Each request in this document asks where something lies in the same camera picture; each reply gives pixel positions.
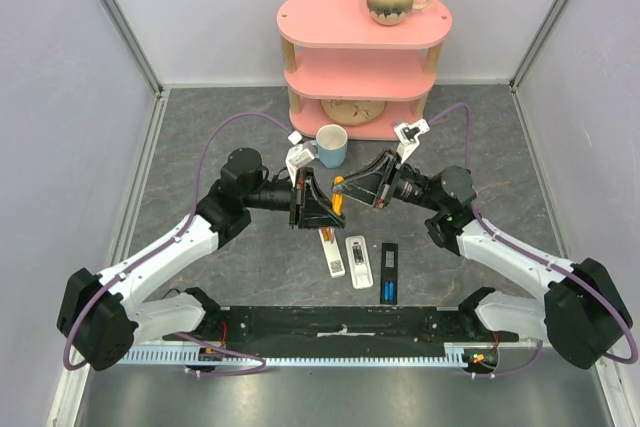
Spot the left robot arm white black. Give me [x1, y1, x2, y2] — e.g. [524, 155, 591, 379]
[57, 142, 345, 371]

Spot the orange handled screwdriver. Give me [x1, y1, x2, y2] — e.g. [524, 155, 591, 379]
[332, 176, 344, 216]

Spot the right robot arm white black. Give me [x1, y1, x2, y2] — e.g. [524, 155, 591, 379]
[332, 150, 639, 369]

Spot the light blue mug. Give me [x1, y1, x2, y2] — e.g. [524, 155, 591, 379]
[311, 124, 348, 169]

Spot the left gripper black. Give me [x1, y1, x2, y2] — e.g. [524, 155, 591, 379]
[243, 166, 345, 230]

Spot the light blue cable duct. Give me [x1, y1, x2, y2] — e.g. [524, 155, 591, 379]
[118, 342, 488, 368]

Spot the black remote control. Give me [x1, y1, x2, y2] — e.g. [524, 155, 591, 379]
[380, 243, 398, 305]

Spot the wide white remote control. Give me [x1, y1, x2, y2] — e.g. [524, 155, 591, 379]
[345, 235, 374, 290]

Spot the beige patterned plate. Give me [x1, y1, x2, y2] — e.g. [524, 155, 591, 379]
[320, 99, 386, 126]

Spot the right aluminium frame post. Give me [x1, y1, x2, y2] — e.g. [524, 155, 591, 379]
[509, 0, 571, 92]

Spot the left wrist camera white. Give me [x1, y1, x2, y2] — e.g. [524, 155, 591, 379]
[285, 130, 318, 183]

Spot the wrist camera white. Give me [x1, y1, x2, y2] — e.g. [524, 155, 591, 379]
[285, 130, 318, 183]
[393, 118, 430, 164]

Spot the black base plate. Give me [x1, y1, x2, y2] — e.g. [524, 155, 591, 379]
[191, 306, 518, 356]

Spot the aluminium frame post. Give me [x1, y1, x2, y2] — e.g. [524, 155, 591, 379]
[509, 0, 571, 92]
[99, 0, 164, 95]

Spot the slim white remote control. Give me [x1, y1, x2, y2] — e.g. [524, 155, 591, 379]
[318, 227, 346, 278]

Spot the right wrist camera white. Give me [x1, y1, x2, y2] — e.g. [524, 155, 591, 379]
[393, 118, 430, 164]

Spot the left aluminium frame post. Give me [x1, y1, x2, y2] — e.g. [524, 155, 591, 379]
[99, 0, 164, 95]

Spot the pink three tier shelf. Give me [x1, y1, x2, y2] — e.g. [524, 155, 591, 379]
[276, 0, 453, 140]

